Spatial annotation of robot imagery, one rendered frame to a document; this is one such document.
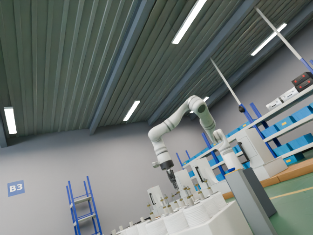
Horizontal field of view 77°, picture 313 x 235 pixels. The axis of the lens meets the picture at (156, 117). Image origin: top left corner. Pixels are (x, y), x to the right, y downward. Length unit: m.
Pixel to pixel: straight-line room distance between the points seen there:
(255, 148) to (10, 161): 6.89
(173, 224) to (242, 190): 0.34
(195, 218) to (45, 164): 7.01
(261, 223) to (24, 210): 6.82
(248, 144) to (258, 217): 2.26
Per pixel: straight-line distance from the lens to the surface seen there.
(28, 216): 7.31
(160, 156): 1.11
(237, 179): 1.03
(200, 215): 0.92
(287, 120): 5.76
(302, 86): 5.60
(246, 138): 3.24
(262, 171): 3.17
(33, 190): 7.45
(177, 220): 0.98
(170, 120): 1.16
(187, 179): 4.68
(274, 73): 9.93
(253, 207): 1.04
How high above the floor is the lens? 0.30
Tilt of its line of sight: 23 degrees up
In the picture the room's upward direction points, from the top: 23 degrees counter-clockwise
